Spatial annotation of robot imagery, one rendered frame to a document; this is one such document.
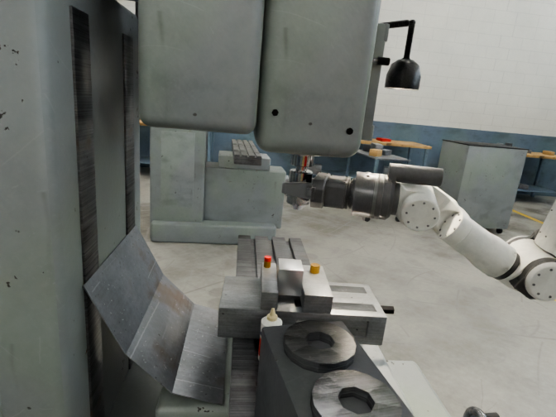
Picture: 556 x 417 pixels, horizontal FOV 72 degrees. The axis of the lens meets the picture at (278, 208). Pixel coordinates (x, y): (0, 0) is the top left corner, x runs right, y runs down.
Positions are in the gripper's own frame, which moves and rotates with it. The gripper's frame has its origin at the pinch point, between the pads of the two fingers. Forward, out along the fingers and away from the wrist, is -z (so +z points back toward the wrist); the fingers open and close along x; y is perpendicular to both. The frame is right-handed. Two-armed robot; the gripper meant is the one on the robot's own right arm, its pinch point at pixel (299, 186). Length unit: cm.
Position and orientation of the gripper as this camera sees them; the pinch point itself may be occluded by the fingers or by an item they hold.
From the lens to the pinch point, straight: 78.5
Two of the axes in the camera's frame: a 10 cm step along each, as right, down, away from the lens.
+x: -2.2, 2.4, -9.4
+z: 9.7, 1.3, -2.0
